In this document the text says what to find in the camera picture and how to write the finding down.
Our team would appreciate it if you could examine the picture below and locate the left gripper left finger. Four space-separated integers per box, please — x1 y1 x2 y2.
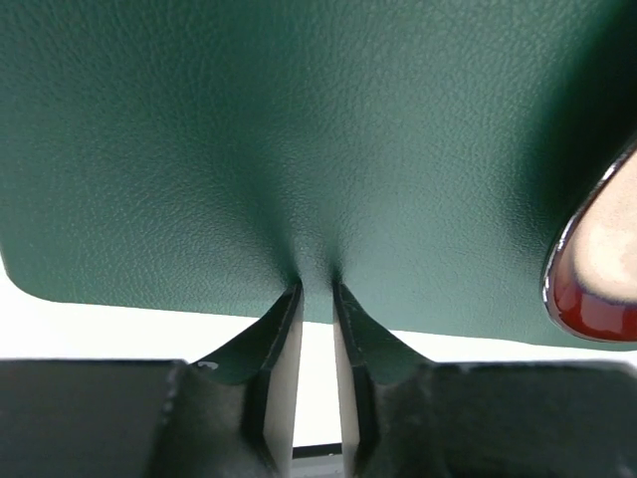
1 285 304 477

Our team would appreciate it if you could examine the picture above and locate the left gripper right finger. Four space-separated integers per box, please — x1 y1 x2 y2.
333 284 636 477

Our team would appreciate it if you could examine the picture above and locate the red rimmed beige plate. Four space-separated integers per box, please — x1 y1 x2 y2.
541 145 636 344

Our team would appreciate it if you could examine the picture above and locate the green placemat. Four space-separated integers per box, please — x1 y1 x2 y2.
1 1 636 349

